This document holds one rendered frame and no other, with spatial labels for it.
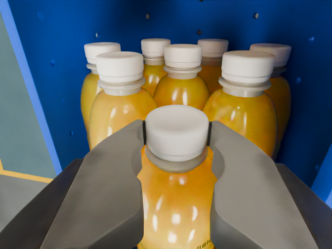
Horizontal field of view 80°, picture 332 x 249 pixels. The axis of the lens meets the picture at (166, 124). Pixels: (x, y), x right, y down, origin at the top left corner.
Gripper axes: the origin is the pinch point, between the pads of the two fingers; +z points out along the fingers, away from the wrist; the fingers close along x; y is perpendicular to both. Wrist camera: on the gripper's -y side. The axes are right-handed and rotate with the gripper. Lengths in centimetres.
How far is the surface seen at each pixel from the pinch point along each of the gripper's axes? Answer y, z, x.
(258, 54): -3.1, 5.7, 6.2
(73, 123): 6.0, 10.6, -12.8
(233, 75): -1.8, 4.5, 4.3
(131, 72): -1.9, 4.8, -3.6
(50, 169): 111, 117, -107
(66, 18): -5.6, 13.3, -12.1
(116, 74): -1.8, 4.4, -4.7
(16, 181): 127, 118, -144
